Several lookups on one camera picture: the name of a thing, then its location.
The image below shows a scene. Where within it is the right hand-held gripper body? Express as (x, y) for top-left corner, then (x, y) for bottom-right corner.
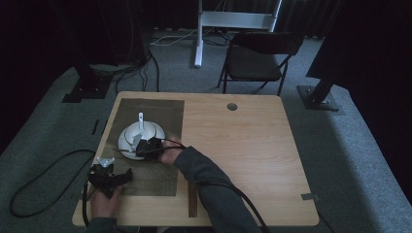
(130, 133), (165, 161)

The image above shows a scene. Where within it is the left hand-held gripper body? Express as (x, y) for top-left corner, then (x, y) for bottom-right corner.
(86, 156), (123, 199)

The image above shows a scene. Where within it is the white round plate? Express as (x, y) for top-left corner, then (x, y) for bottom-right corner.
(117, 120), (166, 161)

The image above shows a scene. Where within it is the person's right hand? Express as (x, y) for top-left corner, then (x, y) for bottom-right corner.
(157, 137), (187, 167)

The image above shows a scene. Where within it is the person's left hand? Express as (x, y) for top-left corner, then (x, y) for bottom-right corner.
(88, 185), (123, 219)

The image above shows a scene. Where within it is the white bowl with dark rim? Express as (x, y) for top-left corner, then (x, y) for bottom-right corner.
(123, 120), (157, 148)

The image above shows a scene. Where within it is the dark grey table mat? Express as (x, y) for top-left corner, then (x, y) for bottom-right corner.
(101, 97), (186, 198)

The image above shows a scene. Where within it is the white ceramic spoon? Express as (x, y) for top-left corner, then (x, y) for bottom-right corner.
(137, 112), (146, 137)

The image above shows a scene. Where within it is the black folding chair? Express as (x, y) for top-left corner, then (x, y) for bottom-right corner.
(217, 30), (306, 97)

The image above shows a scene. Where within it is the white metal stand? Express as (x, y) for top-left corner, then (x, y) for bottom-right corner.
(193, 0), (284, 69)

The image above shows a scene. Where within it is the grey tape piece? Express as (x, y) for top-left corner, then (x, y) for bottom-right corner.
(300, 192), (321, 202)

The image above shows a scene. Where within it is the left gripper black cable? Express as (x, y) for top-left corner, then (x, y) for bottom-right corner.
(81, 180), (95, 230)

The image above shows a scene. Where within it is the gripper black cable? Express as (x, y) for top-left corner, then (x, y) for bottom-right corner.
(160, 139), (272, 233)
(81, 180), (95, 230)

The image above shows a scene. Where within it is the black looped floor cable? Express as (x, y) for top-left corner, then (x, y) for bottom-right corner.
(8, 149), (97, 218)

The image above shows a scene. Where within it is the black floor cable bundle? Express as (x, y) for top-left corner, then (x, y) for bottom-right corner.
(114, 48), (161, 93)

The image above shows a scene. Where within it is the black stand with base plate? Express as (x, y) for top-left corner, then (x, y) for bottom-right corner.
(296, 48), (345, 114)
(61, 48), (115, 104)

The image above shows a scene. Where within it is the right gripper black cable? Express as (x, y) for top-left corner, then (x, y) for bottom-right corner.
(160, 139), (272, 233)

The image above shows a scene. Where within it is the white floor cable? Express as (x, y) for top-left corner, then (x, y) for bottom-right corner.
(150, 28), (199, 47)

